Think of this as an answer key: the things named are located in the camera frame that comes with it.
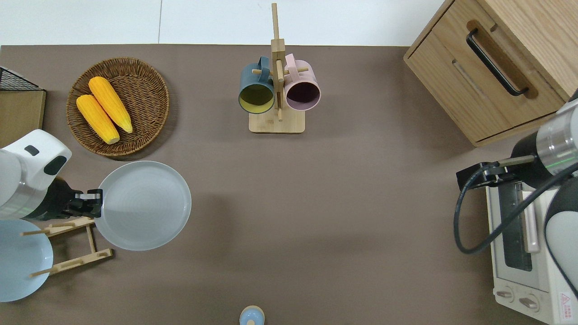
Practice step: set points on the light blue plate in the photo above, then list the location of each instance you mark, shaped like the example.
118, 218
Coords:
22, 266

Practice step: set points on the gray ceramic plate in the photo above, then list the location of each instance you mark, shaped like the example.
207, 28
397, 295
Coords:
144, 207

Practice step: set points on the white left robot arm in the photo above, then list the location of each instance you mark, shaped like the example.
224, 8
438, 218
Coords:
22, 167

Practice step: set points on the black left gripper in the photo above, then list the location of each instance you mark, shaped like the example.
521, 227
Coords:
61, 201

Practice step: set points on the blue dome call bell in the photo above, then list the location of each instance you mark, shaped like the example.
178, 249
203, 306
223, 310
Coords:
251, 316

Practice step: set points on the wooden mug tree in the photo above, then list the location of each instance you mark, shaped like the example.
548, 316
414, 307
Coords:
276, 122

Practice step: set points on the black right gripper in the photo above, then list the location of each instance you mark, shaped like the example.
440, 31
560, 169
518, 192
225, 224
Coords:
530, 167

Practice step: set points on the pink mug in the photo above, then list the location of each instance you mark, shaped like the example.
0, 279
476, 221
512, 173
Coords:
302, 83

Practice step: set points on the round wicker basket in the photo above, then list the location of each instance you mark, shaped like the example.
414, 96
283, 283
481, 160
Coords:
144, 95

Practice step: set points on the wooden plate rack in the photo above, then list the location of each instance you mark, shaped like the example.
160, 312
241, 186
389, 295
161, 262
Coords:
81, 258

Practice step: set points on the yellow corn cob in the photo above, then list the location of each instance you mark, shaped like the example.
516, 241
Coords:
97, 119
110, 104

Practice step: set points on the white toaster oven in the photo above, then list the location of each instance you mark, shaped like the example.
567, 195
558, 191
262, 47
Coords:
510, 280

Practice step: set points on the wooden cabinet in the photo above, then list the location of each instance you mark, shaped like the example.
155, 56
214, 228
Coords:
451, 85

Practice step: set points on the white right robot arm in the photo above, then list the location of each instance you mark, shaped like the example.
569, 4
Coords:
562, 144

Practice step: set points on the dark blue mug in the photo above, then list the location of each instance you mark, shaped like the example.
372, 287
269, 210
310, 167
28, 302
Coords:
256, 85

